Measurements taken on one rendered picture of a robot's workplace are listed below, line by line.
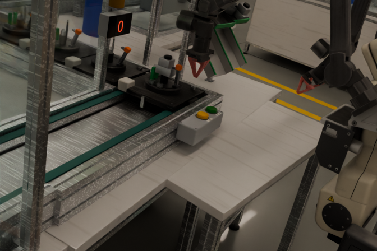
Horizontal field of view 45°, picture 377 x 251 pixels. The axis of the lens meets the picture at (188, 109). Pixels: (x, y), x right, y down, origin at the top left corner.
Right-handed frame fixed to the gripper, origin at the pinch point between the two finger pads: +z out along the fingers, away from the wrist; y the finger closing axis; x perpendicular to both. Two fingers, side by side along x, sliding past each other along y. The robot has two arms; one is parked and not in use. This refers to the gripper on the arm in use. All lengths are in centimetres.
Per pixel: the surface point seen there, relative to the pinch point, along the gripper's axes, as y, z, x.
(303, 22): -403, 44, -54
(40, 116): 84, -14, 8
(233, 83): -60, 20, -6
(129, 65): -8.3, 8.5, -33.3
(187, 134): 19.1, 13.0, 9.3
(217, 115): 2.9, 10.5, 12.4
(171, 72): 1.4, 1.5, -9.0
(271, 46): -408, 83, -86
